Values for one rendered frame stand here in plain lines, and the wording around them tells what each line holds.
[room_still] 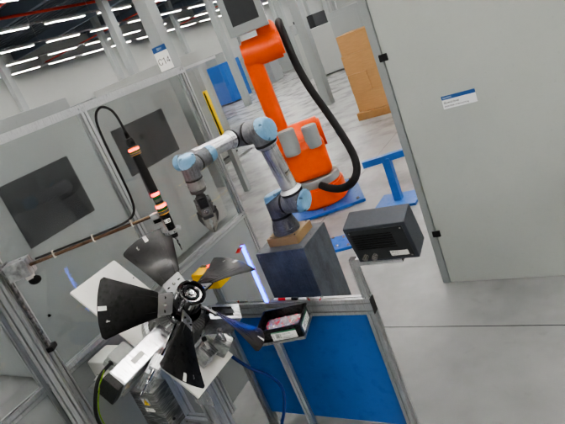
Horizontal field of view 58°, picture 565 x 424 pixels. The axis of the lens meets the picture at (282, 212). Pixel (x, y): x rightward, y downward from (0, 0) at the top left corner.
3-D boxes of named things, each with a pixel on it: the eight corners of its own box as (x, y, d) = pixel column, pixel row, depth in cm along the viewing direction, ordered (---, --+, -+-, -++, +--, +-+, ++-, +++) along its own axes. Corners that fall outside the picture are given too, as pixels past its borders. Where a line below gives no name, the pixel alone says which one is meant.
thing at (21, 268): (8, 286, 202) (-3, 268, 200) (15, 278, 209) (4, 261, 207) (32, 277, 202) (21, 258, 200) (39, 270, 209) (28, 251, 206)
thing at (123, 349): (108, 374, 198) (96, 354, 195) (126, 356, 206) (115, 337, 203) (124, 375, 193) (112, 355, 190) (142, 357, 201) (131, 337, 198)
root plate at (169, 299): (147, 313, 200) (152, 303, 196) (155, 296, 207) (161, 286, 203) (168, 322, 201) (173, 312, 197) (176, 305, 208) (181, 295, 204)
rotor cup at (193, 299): (161, 315, 204) (169, 296, 196) (173, 288, 216) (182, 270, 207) (193, 329, 206) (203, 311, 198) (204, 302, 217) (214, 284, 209)
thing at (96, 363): (92, 384, 241) (81, 366, 237) (115, 362, 253) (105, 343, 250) (114, 387, 231) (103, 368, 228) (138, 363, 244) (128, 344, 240)
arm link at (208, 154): (197, 145, 226) (181, 157, 219) (214, 141, 219) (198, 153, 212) (205, 161, 229) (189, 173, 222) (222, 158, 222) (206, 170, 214)
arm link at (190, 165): (198, 150, 211) (185, 159, 205) (207, 174, 216) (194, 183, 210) (185, 151, 215) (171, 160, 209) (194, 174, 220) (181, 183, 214)
